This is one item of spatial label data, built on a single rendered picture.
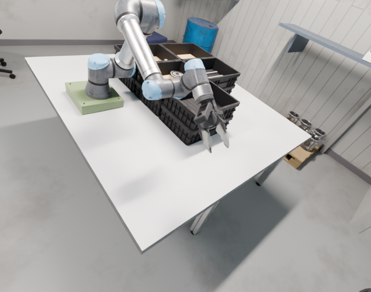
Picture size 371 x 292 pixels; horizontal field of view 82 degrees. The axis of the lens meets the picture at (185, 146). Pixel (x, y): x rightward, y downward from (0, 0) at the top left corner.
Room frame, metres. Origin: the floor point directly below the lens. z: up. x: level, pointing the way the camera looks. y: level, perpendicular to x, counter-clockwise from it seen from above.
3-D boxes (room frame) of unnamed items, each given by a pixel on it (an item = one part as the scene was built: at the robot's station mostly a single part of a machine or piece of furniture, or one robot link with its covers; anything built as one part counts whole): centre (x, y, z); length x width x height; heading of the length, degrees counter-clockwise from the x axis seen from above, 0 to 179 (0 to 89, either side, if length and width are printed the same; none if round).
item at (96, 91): (1.09, 0.62, 0.81); 0.15 x 0.15 x 0.10
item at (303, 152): (2.60, -1.12, 0.15); 1.07 x 0.74 x 0.30; 56
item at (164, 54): (1.54, 0.48, 0.87); 0.40 x 0.30 x 0.11; 144
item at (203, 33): (3.80, 0.37, 0.39); 0.53 x 0.52 x 0.79; 143
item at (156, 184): (1.44, 0.17, 0.35); 1.60 x 1.60 x 0.70; 53
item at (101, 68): (1.10, 0.61, 0.92); 0.13 x 0.12 x 0.14; 141
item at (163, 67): (1.37, 0.24, 0.87); 0.40 x 0.30 x 0.11; 144
